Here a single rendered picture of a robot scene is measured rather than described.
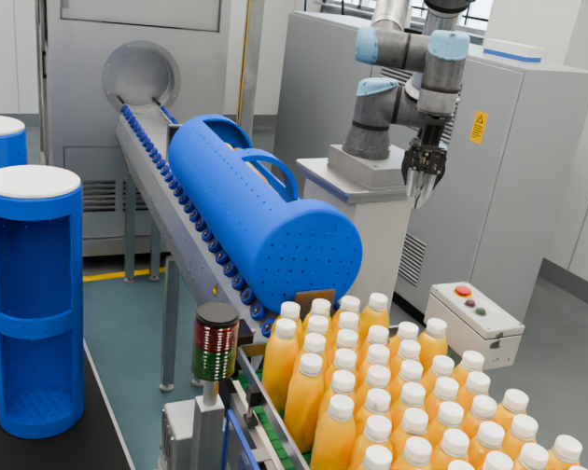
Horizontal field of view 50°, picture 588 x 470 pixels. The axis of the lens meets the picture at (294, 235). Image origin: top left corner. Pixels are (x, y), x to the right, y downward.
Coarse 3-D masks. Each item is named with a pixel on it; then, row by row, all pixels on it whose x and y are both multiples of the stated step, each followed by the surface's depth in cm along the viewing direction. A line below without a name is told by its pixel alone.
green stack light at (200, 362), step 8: (192, 352) 91; (200, 352) 89; (208, 352) 88; (216, 352) 89; (224, 352) 89; (232, 352) 90; (192, 360) 91; (200, 360) 89; (208, 360) 89; (216, 360) 89; (224, 360) 89; (232, 360) 91; (192, 368) 92; (200, 368) 90; (208, 368) 89; (216, 368) 89; (224, 368) 90; (232, 368) 92; (200, 376) 90; (208, 376) 90; (216, 376) 90; (224, 376) 91
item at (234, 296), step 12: (132, 132) 291; (144, 156) 263; (156, 168) 247; (168, 192) 226; (180, 216) 208; (192, 228) 198; (204, 252) 185; (216, 264) 177; (216, 276) 173; (228, 288) 166; (240, 300) 159; (240, 312) 156; (252, 324) 150
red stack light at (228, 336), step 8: (200, 328) 88; (208, 328) 87; (216, 328) 87; (224, 328) 87; (232, 328) 88; (200, 336) 88; (208, 336) 87; (216, 336) 87; (224, 336) 88; (232, 336) 89; (200, 344) 88; (208, 344) 88; (216, 344) 88; (224, 344) 88; (232, 344) 89
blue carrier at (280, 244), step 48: (192, 144) 194; (240, 144) 220; (192, 192) 184; (240, 192) 157; (288, 192) 186; (240, 240) 147; (288, 240) 140; (336, 240) 145; (288, 288) 146; (336, 288) 151
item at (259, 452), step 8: (232, 416) 116; (232, 424) 114; (224, 432) 119; (240, 432) 112; (224, 440) 119; (240, 440) 110; (224, 448) 120; (248, 448) 109; (264, 448) 113; (224, 456) 121; (248, 456) 107; (256, 456) 111; (264, 456) 111; (256, 464) 105
